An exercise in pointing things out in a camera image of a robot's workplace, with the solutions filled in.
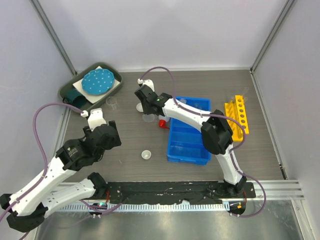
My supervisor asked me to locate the right aluminium frame post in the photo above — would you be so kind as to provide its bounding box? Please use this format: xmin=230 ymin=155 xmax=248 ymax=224
xmin=250 ymin=0 xmax=297 ymax=75

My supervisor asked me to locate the dark green mug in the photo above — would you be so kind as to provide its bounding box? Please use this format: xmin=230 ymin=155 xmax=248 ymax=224
xmin=62 ymin=88 xmax=87 ymax=109

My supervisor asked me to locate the clear glass beaker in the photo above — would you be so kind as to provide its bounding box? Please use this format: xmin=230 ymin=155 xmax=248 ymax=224
xmin=105 ymin=96 xmax=118 ymax=111

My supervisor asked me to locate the white squeeze bottle red cap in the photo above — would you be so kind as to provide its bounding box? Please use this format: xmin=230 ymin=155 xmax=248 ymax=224
xmin=158 ymin=115 xmax=171 ymax=129

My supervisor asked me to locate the yellow test tube rack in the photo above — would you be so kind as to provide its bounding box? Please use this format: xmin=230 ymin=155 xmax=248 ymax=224
xmin=224 ymin=95 xmax=250 ymax=142

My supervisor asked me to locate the aluminium frame post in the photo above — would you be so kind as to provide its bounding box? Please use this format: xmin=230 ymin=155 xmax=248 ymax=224
xmin=250 ymin=0 xmax=297 ymax=75
xmin=30 ymin=0 xmax=77 ymax=76

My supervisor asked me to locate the white square board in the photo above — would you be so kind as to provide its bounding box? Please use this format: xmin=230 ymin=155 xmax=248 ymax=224
xmin=72 ymin=66 xmax=120 ymax=104

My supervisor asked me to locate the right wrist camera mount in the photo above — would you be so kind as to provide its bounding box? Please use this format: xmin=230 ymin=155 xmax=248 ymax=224
xmin=137 ymin=78 xmax=155 ymax=92

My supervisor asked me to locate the small white ceramic dish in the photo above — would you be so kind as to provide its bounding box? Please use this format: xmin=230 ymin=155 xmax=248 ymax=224
xmin=136 ymin=103 xmax=144 ymax=113

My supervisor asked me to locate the grey-green plastic tray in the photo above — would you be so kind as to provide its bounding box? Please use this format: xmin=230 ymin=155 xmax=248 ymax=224
xmin=59 ymin=62 xmax=124 ymax=112

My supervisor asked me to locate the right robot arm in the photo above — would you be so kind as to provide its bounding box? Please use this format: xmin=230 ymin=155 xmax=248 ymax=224
xmin=134 ymin=84 xmax=247 ymax=198

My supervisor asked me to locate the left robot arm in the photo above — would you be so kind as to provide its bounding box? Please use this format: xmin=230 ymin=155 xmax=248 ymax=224
xmin=0 ymin=120 xmax=122 ymax=233

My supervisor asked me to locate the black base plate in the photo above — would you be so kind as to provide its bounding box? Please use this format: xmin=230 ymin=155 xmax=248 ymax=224
xmin=77 ymin=180 xmax=257 ymax=205

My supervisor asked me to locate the small translucent plastic cup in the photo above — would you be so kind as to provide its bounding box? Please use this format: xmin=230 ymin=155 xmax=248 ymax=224
xmin=141 ymin=150 xmax=152 ymax=160

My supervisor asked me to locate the left aluminium frame post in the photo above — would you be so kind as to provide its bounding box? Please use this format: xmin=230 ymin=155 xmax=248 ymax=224
xmin=30 ymin=0 xmax=77 ymax=76

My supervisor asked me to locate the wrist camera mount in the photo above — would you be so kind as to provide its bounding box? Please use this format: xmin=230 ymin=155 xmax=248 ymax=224
xmin=137 ymin=78 xmax=155 ymax=92
xmin=80 ymin=108 xmax=107 ymax=132

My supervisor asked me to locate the white slotted cable duct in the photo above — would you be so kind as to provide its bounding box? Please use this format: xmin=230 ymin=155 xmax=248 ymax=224
xmin=58 ymin=201 xmax=230 ymax=213

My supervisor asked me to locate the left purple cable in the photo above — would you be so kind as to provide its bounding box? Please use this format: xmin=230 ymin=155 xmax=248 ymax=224
xmin=0 ymin=102 xmax=88 ymax=240

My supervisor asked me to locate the blue dotted plate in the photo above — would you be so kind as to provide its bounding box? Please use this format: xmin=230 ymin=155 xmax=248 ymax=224
xmin=81 ymin=68 xmax=115 ymax=96

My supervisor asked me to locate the thin clear test tube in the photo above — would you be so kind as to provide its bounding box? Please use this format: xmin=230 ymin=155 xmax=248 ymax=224
xmin=241 ymin=87 xmax=249 ymax=103

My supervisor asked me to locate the blue divided plastic bin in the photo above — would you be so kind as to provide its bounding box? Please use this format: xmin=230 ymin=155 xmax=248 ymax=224
xmin=166 ymin=96 xmax=212 ymax=166

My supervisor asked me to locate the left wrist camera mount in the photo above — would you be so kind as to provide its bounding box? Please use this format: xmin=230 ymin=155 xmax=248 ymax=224
xmin=80 ymin=108 xmax=107 ymax=132

